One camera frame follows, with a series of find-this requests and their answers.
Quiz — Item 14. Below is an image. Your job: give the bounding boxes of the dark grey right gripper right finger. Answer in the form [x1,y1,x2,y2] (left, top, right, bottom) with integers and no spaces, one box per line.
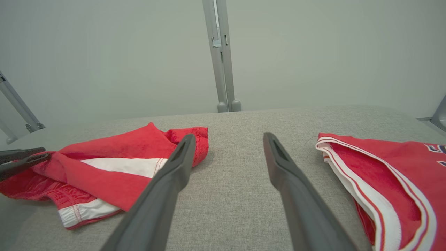
[263,132,360,251]

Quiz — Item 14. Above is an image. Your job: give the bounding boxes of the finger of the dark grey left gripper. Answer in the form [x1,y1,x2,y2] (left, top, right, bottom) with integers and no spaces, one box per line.
[0,147,46,165]
[0,153,51,182]

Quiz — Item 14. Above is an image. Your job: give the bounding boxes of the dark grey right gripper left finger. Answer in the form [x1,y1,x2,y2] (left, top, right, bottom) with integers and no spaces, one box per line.
[100,134,197,251]

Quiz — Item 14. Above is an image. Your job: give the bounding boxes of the red shorts with white stripes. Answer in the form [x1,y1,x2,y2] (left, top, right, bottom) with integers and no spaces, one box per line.
[0,122,209,231]

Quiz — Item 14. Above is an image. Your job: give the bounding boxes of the red jersey with white trim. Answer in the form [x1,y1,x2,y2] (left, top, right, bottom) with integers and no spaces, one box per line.
[315,132,446,251]

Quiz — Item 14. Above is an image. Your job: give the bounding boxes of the grey metal frame with caster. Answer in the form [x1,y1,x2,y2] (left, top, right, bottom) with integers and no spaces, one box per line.
[0,71,46,144]

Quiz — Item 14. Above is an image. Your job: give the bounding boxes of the grey partition post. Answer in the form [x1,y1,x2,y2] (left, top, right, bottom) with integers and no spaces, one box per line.
[202,0,242,113]

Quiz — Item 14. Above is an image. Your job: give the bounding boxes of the grey metal frame piece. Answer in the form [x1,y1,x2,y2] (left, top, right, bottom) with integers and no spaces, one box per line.
[416,94,446,133]

